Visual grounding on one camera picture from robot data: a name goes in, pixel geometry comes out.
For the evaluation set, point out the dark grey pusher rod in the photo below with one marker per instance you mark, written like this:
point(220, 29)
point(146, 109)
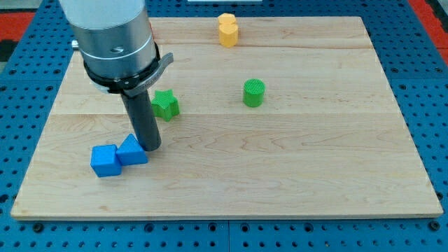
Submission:
point(143, 120)

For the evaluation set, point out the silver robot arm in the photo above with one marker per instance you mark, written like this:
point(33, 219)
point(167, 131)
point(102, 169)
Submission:
point(119, 54)

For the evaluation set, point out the green star block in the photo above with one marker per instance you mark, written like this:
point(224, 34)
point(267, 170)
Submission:
point(165, 104)

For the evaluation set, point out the blue triangle block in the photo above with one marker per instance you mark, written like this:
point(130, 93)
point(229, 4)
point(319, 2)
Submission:
point(130, 152)

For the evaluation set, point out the blue cube block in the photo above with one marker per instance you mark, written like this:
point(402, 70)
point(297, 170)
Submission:
point(104, 161)

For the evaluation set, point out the green cylinder block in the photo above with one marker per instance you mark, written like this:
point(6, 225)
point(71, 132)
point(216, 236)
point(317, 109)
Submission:
point(253, 92)

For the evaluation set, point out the yellow heart block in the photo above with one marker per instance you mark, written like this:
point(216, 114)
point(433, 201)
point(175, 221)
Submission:
point(228, 34)

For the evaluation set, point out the yellow hexagon block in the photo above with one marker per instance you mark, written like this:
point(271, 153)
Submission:
point(227, 19)

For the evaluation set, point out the wooden board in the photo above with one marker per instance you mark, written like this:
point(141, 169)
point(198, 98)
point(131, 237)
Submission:
point(328, 141)

